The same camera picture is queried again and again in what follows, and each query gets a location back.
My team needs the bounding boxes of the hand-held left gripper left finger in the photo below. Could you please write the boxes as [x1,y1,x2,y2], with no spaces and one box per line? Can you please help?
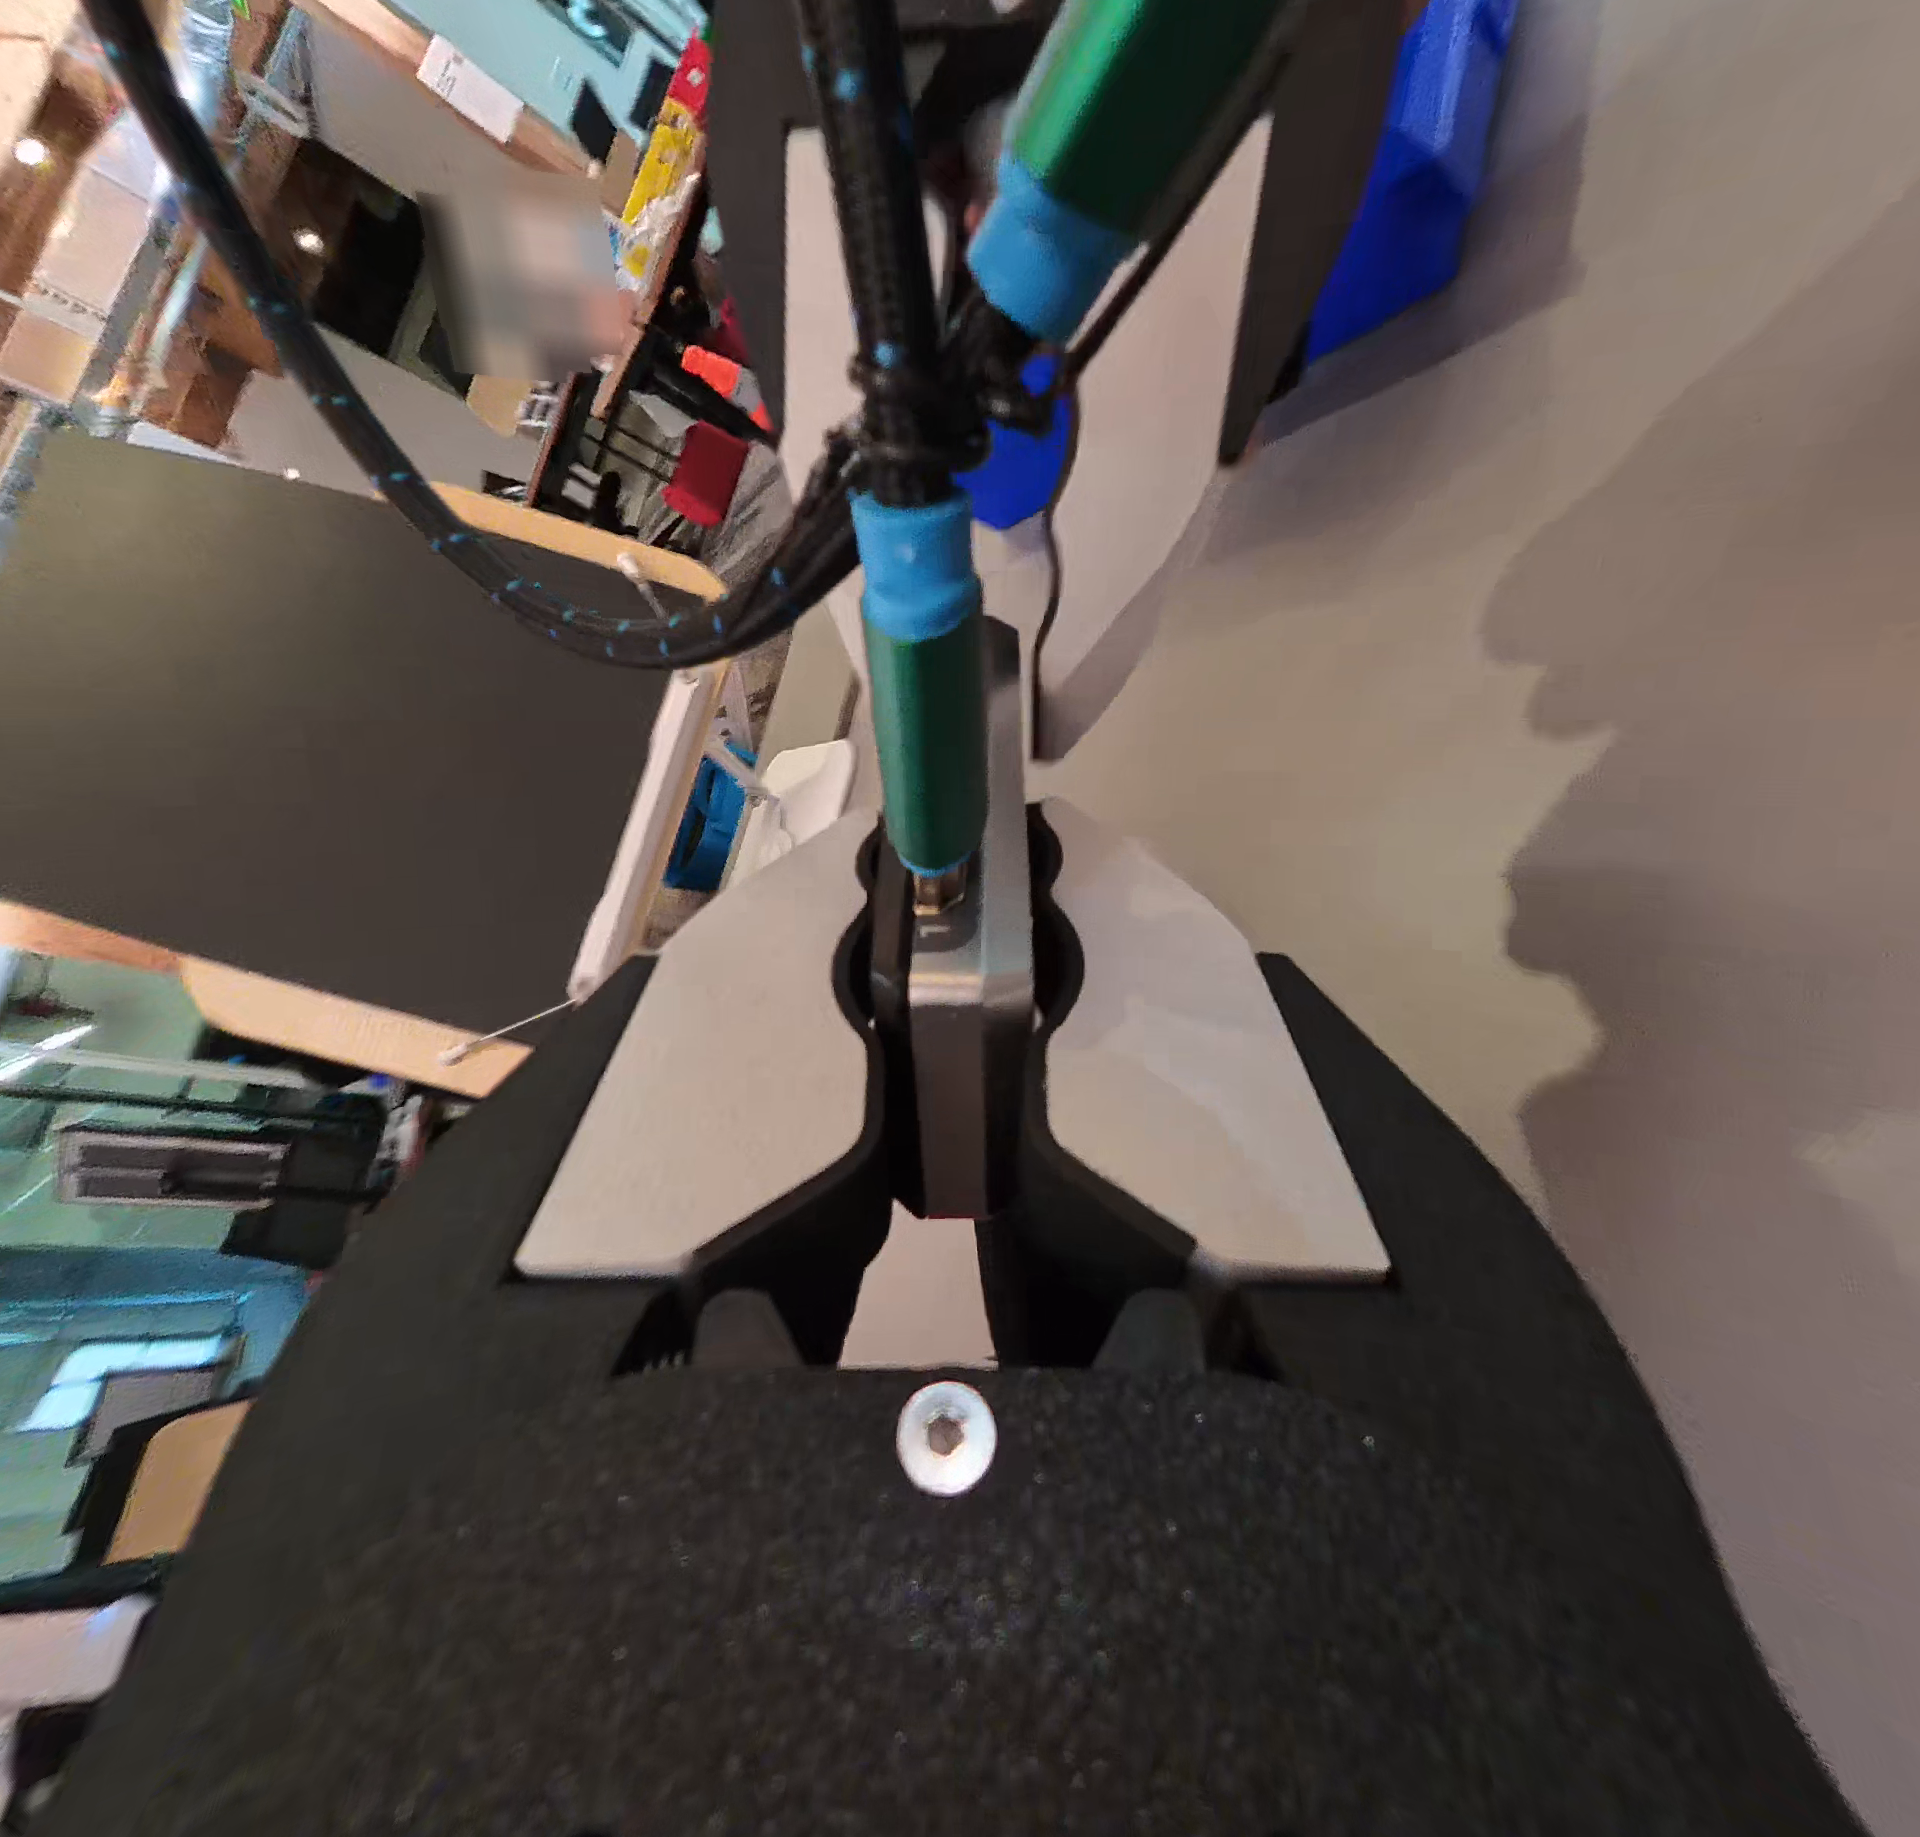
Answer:
[517,814,904,1356]

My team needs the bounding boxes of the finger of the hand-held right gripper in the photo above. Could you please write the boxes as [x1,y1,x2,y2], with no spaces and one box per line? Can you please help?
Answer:
[788,119,875,483]
[1036,126,1287,760]

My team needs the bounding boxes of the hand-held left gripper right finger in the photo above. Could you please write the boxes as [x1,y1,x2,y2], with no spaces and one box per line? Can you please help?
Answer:
[1026,814,1390,1356]

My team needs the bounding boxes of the blue plastic bin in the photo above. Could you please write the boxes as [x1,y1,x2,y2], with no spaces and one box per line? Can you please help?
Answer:
[964,0,1537,526]

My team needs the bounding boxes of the black braided cable green plug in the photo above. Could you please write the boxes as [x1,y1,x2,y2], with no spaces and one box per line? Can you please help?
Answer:
[49,0,1336,916]

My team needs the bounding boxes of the yellow plastic bin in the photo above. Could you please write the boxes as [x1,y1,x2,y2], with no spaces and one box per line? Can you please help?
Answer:
[613,99,716,292]

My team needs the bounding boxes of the blue floor crate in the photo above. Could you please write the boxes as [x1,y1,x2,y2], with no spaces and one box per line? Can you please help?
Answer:
[670,754,749,888]

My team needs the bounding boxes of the tablet stand with dark board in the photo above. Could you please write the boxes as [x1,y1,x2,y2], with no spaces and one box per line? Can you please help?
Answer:
[0,433,728,1095]

